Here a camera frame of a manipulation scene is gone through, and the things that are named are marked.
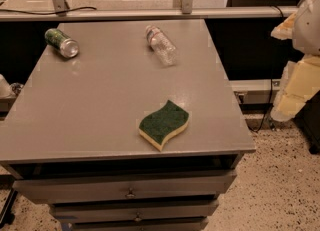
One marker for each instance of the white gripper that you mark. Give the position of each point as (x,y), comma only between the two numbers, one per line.
(308,25)

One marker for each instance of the clear plastic water bottle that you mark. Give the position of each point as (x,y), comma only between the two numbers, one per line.
(162,46)

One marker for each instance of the green and yellow sponge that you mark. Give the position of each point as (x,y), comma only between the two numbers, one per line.
(162,125)

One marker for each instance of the green soda can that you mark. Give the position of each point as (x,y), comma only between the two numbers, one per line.
(64,44)

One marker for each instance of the grey drawer cabinet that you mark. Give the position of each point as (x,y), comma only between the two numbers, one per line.
(71,139)

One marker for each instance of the white object at left edge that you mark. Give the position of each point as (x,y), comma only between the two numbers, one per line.
(5,88)

